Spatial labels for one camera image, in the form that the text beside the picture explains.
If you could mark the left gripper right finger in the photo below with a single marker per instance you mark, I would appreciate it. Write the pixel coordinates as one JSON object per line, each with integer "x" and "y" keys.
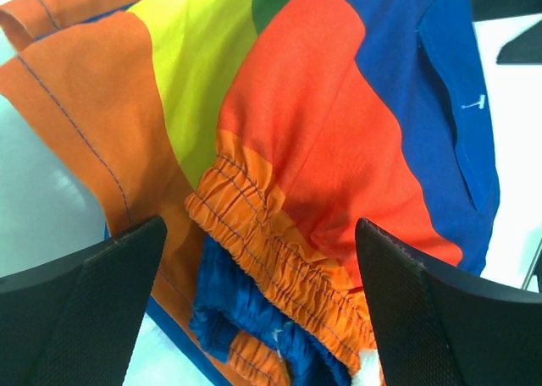
{"x": 435, "y": 324}

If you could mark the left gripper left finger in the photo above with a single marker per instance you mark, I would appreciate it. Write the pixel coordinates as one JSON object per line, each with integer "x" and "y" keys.
{"x": 75, "y": 320}

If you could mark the rainbow striped shorts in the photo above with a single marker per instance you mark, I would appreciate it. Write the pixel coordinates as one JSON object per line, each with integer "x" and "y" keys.
{"x": 261, "y": 131}

